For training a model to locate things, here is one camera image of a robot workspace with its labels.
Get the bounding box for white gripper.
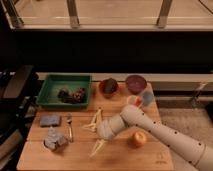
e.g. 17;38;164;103
82;119;116;157

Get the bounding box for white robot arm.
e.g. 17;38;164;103
90;105;213;171

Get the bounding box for red bowl with dark object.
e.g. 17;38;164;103
99;78;118;98

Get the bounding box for purple bowl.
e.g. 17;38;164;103
125;75;147;94

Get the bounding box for dark toy items in tray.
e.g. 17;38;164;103
57;88;85;104

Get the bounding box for orange fruit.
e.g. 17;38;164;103
132;131;147;147

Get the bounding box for clear cup with red item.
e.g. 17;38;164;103
127;95;142;107

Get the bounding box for blue sponge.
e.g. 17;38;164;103
40;115;61;127

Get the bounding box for green plastic tray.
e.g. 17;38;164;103
37;74;92;108

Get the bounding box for blue scoop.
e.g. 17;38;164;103
142;91;154;106

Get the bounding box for black chair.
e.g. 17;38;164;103
0;65;38;160

